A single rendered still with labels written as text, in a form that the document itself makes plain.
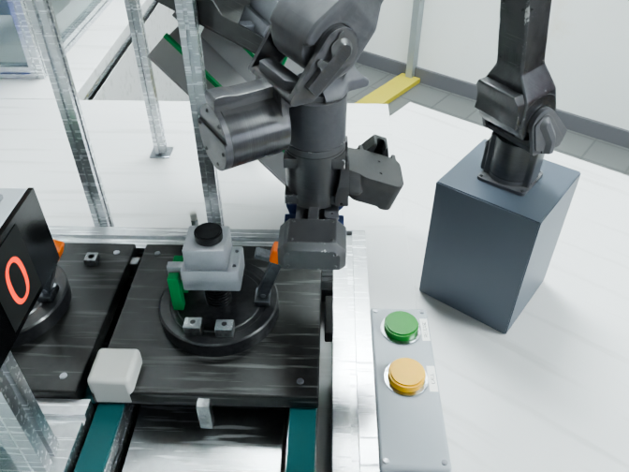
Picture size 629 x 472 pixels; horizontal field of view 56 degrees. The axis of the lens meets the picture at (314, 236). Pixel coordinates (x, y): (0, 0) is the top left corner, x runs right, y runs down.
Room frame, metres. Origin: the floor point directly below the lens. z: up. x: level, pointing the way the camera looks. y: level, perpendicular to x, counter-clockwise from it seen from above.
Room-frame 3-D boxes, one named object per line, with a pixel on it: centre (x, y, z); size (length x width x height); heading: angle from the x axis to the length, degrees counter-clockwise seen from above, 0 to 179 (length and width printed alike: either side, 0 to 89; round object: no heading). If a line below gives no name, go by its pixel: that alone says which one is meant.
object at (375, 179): (0.49, -0.05, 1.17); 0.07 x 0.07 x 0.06; 0
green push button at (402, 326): (0.46, -0.10, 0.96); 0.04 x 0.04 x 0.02
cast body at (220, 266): (0.48, 0.12, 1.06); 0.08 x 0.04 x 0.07; 89
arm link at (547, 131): (0.63, -0.25, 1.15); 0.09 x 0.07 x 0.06; 31
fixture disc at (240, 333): (0.48, 0.11, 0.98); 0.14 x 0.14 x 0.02
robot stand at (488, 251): (0.64, -0.25, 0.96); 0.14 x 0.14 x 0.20; 52
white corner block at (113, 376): (0.39, 0.21, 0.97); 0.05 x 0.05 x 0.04; 88
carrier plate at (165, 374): (0.48, 0.11, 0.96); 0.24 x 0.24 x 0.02; 88
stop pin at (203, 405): (0.36, 0.12, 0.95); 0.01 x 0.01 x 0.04; 88
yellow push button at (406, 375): (0.39, -0.10, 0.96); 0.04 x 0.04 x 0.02
